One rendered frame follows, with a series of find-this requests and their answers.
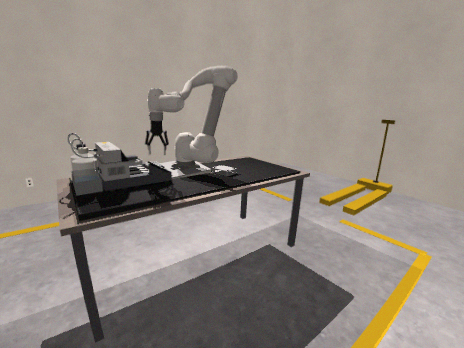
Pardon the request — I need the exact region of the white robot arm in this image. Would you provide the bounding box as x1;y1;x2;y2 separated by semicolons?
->
148;66;238;170

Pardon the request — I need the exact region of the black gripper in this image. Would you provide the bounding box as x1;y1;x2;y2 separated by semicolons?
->
145;120;168;156

